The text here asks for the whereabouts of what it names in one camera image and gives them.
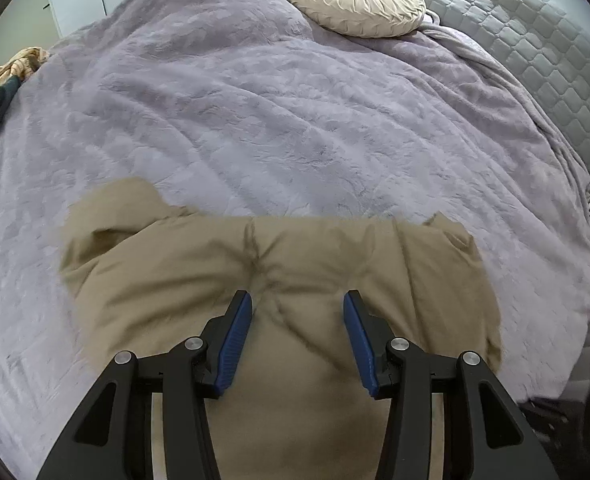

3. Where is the grey quilted headboard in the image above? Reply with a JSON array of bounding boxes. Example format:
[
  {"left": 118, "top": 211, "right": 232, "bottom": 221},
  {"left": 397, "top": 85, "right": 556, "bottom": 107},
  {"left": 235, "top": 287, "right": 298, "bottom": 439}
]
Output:
[{"left": 425, "top": 0, "right": 590, "bottom": 192}]

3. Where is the lavender bed blanket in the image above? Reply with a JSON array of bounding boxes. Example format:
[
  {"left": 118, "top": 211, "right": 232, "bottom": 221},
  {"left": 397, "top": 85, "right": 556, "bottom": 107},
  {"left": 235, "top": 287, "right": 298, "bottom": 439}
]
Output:
[{"left": 0, "top": 0, "right": 590, "bottom": 479}]

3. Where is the beige striped clothes pile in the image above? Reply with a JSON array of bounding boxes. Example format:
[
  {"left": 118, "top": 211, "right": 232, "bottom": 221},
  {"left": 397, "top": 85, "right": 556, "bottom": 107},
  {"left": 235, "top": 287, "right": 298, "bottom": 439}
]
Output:
[{"left": 0, "top": 47, "right": 50, "bottom": 87}]

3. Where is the tan puffer jacket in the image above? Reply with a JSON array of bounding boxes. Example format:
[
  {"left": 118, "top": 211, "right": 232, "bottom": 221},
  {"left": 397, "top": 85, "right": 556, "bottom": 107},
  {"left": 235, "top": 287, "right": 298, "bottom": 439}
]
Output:
[{"left": 60, "top": 178, "right": 502, "bottom": 479}]

